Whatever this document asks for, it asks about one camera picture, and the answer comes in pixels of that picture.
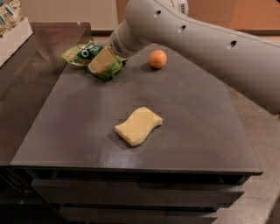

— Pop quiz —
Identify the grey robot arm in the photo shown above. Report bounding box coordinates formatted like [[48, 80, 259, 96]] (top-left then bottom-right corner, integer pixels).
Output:
[[109, 0, 280, 115]]

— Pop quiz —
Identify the dark glass side table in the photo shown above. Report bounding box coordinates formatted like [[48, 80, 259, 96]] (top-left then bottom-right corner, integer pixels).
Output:
[[0, 22, 92, 224]]

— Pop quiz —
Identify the grey drawer cabinet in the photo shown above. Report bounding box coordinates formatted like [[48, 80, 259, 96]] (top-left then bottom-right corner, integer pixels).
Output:
[[12, 50, 262, 224]]

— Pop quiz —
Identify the orange fruit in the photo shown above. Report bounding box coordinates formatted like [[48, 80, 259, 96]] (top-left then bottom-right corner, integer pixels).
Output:
[[149, 50, 167, 69]]

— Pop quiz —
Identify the green rice chip bag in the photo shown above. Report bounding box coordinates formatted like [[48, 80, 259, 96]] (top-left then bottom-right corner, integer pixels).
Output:
[[61, 41, 126, 81]]

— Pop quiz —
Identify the white box with snacks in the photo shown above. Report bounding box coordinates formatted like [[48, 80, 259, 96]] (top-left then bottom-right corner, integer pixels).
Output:
[[0, 0, 33, 67]]

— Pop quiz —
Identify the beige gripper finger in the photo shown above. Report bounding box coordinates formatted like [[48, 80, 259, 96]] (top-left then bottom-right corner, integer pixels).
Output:
[[88, 46, 116, 74]]

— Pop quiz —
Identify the yellow sponge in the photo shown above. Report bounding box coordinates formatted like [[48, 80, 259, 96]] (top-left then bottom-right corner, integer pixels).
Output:
[[115, 107, 163, 147]]

